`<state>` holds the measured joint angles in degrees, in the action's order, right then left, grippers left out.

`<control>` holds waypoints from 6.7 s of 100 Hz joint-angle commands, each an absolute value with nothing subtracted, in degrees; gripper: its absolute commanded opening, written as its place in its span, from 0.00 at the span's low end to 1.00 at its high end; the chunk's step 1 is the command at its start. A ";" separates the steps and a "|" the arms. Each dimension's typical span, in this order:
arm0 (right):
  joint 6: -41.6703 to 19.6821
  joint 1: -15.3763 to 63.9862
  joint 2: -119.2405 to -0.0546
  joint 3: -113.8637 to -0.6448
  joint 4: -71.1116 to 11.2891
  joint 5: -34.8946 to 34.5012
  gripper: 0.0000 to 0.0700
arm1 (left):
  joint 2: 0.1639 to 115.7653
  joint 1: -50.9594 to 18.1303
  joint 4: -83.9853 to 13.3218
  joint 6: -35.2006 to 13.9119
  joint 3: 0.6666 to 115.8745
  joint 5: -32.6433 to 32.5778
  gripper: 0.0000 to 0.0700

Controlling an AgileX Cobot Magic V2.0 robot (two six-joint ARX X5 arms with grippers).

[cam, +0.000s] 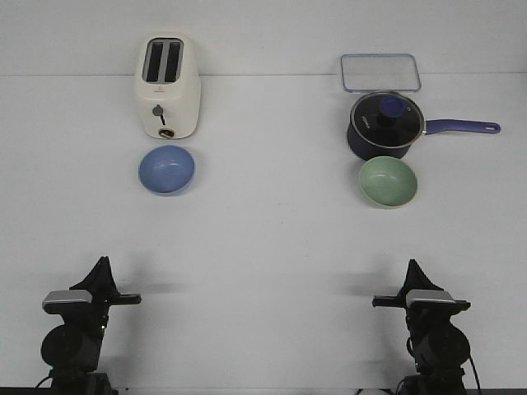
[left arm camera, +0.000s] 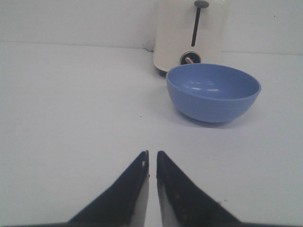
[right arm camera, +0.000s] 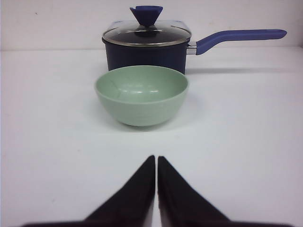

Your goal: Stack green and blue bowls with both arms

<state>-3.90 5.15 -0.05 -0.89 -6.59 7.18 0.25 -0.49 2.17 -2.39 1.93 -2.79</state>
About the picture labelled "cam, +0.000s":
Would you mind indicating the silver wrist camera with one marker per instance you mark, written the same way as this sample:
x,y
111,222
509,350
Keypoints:
x,y
416,296
62,301

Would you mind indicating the white two-slot toaster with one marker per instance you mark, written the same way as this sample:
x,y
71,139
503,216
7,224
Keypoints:
x,y
167,86

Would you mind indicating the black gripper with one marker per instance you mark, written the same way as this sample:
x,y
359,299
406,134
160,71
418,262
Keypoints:
x,y
420,315
99,281

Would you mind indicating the dark blue saucepan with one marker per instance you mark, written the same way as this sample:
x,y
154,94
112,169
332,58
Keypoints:
x,y
395,141

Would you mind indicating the green bowl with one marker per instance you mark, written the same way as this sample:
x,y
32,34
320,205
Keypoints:
x,y
387,182

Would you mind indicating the glass pot lid blue knob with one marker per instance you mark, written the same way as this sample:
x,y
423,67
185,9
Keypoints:
x,y
385,109

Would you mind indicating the clear plastic container lid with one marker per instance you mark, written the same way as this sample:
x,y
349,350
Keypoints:
x,y
368,72

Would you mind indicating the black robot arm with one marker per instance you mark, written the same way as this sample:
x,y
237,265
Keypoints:
x,y
72,349
438,348

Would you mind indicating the blue bowl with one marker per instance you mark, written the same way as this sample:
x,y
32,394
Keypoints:
x,y
167,170

